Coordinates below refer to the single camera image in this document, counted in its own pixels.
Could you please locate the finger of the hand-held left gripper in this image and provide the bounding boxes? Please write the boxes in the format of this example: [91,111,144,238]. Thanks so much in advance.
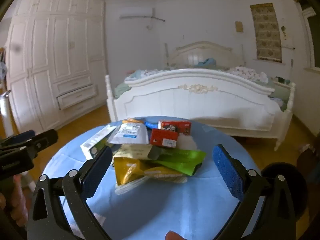
[14,129,59,159]
[0,130,36,147]

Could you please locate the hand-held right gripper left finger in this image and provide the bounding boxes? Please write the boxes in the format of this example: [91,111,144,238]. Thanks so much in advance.
[27,145,113,240]

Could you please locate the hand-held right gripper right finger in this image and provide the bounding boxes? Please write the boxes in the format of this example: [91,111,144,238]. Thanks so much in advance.
[212,144,297,240]

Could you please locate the white and green box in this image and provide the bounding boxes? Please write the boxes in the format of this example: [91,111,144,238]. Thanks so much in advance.
[80,124,117,160]

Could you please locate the beige paper packet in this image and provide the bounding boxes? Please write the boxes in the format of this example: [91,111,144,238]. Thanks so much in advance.
[114,144,153,160]

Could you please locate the yellow foil packet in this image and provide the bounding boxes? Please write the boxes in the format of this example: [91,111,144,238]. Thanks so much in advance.
[112,156,188,194]

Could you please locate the green foil packet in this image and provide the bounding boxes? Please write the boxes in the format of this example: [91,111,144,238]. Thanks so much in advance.
[147,145,207,176]

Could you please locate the white plastic pouch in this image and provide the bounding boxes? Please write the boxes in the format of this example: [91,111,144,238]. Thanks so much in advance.
[109,123,148,145]

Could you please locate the black trash bin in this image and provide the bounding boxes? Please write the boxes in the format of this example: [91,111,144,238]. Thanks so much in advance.
[261,162,309,222]

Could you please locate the orange snack packet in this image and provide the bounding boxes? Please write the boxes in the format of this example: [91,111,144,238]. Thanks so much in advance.
[122,118,145,125]

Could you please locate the large red box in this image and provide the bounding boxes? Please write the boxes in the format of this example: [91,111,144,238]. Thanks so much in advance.
[157,120,192,135]

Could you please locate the small red box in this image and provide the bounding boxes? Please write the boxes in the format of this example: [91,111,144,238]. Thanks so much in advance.
[149,128,180,147]

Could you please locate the person's left hand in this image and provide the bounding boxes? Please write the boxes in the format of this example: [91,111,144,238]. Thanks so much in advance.
[0,175,29,230]

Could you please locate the person's right hand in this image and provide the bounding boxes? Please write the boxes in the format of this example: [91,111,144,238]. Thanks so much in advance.
[166,231,187,240]

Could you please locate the white metal pole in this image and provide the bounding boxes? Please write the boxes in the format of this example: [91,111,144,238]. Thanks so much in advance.
[0,90,15,138]

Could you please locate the blue tablecloth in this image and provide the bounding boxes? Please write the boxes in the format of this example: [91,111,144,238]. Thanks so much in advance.
[41,116,265,240]

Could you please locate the white wardrobe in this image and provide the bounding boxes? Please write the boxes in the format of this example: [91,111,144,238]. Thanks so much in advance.
[5,0,107,133]

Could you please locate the white bed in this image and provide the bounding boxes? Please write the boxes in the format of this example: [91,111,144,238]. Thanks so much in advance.
[104,41,296,152]

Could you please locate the green bed sheet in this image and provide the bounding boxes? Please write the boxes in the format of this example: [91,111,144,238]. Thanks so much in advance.
[113,83,132,98]

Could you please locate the floral quilt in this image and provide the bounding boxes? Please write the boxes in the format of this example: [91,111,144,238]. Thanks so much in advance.
[226,66,269,84]

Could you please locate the light blue clothing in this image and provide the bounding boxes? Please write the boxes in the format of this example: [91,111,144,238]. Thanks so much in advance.
[196,57,217,68]

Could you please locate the patterned window blind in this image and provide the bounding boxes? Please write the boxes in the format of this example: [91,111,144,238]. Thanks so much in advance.
[249,3,283,62]

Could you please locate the white air conditioner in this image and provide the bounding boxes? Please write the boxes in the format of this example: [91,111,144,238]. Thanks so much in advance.
[117,7,154,18]

